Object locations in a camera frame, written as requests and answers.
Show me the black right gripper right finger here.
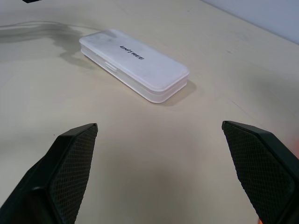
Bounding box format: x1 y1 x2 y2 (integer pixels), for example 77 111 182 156
221 120 299 224

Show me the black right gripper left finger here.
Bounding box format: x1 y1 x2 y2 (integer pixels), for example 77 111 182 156
0 123 99 224

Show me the white plastic case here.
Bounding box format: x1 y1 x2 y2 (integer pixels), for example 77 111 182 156
78 28 190 104

